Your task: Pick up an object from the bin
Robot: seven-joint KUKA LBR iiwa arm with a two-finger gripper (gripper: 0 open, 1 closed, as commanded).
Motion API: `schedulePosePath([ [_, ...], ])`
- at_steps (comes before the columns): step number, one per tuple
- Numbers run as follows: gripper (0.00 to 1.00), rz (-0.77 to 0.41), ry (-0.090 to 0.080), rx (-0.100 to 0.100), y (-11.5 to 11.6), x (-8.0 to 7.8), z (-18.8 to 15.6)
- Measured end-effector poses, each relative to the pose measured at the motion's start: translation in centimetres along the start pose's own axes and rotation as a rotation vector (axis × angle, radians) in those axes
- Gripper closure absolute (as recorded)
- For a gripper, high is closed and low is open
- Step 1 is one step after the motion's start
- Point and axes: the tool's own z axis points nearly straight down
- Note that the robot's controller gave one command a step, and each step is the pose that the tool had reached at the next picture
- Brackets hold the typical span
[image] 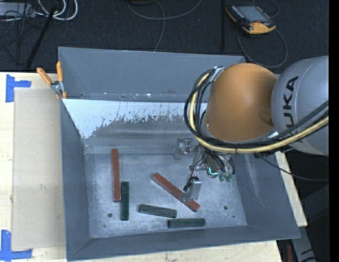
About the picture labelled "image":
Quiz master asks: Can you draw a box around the pale brown cardboard board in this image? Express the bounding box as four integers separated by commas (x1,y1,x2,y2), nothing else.
11,88,67,251

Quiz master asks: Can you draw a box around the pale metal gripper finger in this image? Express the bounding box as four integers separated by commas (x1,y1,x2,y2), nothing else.
174,138,194,161
182,180,203,204

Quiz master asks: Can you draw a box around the grey metal bin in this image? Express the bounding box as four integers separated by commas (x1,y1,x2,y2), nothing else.
57,46,301,261

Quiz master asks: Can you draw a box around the red-brown flat block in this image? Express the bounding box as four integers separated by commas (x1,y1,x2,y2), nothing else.
111,148,122,203
151,172,201,213

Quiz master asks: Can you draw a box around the dark green flat block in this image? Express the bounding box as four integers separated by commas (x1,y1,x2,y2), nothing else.
167,218,206,229
138,204,178,219
120,181,130,221

